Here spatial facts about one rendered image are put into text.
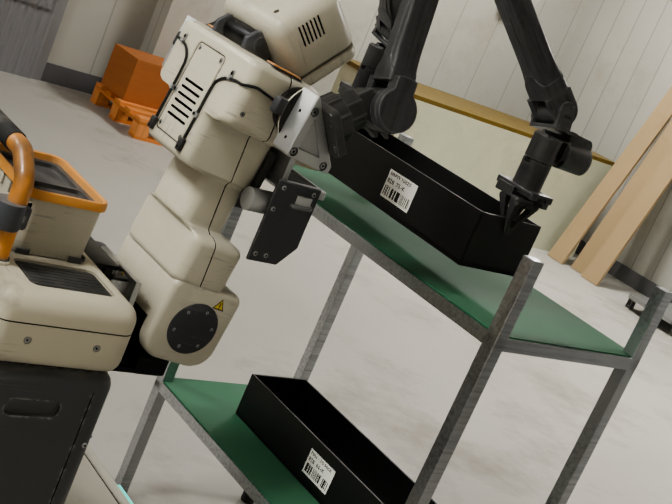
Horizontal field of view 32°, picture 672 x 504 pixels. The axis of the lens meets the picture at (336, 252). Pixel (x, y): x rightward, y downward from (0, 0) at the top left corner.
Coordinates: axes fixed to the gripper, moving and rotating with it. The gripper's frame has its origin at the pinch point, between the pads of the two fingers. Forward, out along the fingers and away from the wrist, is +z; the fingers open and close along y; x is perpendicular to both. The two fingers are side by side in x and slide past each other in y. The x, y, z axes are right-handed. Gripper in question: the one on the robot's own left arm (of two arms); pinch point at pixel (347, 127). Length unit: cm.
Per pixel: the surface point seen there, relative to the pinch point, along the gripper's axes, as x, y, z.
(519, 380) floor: -251, 119, 112
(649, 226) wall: -586, 333, 67
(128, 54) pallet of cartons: -173, 434, 75
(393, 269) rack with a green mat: 11.1, -44.2, 16.4
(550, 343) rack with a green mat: -5, -74, 14
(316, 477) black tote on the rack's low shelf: -2, -35, 71
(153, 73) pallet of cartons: -187, 422, 80
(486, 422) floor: -186, 74, 111
